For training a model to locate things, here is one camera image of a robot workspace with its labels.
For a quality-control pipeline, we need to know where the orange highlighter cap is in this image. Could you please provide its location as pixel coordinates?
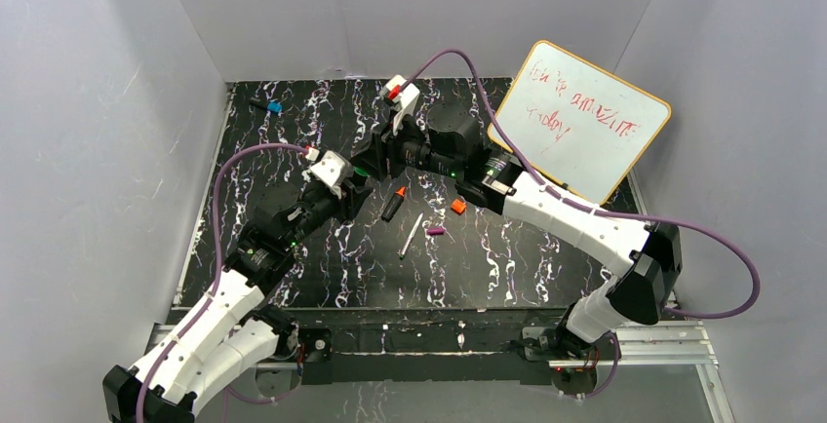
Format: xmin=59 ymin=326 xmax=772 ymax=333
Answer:
xmin=451 ymin=199 xmax=467 ymax=215

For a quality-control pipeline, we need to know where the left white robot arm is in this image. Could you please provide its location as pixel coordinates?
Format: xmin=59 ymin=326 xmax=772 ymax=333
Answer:
xmin=102 ymin=170 xmax=372 ymax=422

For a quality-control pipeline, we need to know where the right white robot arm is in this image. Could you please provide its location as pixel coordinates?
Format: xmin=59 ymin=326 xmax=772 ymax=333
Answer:
xmin=351 ymin=105 xmax=681 ymax=350

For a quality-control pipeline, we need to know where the orange black highlighter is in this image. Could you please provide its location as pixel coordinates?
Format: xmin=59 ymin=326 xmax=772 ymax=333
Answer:
xmin=380 ymin=187 xmax=407 ymax=222

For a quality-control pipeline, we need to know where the blue capped black marker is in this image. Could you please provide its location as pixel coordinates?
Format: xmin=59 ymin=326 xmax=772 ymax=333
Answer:
xmin=249 ymin=97 xmax=283 ymax=114

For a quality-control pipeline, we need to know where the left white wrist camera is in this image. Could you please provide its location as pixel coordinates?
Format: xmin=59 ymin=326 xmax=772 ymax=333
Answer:
xmin=309 ymin=150 xmax=354 ymax=200

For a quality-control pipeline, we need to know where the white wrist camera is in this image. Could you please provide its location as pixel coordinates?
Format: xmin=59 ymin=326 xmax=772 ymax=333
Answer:
xmin=309 ymin=150 xmax=354 ymax=200
xmin=380 ymin=74 xmax=420 ymax=136

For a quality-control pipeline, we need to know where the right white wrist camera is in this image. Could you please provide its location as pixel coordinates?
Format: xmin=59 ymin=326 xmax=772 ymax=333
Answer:
xmin=380 ymin=74 xmax=420 ymax=136

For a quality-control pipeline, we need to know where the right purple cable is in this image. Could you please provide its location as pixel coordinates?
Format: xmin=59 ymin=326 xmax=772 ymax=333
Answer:
xmin=397 ymin=49 xmax=762 ymax=320

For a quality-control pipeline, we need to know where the purple cable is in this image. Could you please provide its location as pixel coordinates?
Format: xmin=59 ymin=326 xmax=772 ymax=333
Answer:
xmin=134 ymin=143 xmax=318 ymax=423
xmin=397 ymin=49 xmax=762 ymax=320

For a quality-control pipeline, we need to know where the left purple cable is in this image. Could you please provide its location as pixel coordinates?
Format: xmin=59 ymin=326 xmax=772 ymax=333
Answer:
xmin=134 ymin=143 xmax=318 ymax=423

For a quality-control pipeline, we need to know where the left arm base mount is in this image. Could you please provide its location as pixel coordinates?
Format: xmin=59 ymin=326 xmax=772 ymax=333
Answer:
xmin=255 ymin=327 xmax=333 ymax=401

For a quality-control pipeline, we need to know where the whiteboard with orange frame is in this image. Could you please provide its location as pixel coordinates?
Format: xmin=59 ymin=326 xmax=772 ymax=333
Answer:
xmin=488 ymin=40 xmax=671 ymax=204

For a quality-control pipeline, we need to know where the aluminium frame rail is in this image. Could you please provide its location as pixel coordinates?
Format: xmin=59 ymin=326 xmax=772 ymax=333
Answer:
xmin=144 ymin=168 xmax=738 ymax=423

